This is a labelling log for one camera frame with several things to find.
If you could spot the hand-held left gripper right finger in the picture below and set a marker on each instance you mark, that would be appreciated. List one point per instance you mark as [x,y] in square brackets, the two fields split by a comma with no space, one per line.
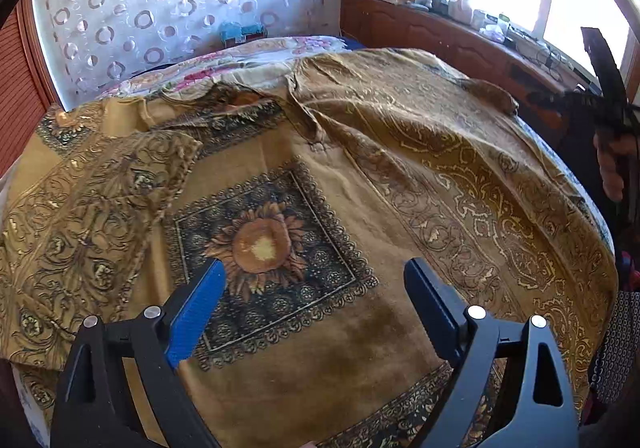
[432,313]

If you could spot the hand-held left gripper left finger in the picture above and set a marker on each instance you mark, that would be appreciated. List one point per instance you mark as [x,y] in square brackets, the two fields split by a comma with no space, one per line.
[200,313]

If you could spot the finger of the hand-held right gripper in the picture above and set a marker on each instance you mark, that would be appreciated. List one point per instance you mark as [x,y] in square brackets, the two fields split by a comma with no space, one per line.
[570,101]
[607,78]

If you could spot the golden sunflower patterned cloth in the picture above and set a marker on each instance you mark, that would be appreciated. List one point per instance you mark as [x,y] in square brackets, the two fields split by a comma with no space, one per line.
[350,208]

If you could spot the person's right hand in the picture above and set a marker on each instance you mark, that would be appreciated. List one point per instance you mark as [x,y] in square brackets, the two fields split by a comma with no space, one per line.
[607,168]

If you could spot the white plastic bottle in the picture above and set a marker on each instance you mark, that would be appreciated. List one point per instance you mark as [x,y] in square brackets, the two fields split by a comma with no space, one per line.
[462,8]

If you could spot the wooden cabinet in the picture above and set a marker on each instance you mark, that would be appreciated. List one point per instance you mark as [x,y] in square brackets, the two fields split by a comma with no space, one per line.
[430,35]

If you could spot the person's patterned clothing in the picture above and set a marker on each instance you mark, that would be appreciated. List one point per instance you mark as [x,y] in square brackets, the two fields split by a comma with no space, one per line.
[620,343]

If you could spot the dark blue bed sheet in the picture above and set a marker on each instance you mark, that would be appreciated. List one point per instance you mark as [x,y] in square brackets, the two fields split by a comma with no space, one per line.
[356,44]

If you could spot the pink floral blanket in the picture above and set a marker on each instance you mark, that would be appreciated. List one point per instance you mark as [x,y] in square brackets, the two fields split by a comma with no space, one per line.
[260,55]

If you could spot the blue box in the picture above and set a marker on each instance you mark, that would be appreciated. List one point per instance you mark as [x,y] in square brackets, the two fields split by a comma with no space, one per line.
[240,34]

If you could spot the wooden louvered wardrobe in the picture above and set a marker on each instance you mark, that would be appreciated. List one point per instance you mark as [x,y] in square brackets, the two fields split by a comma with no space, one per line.
[20,93]

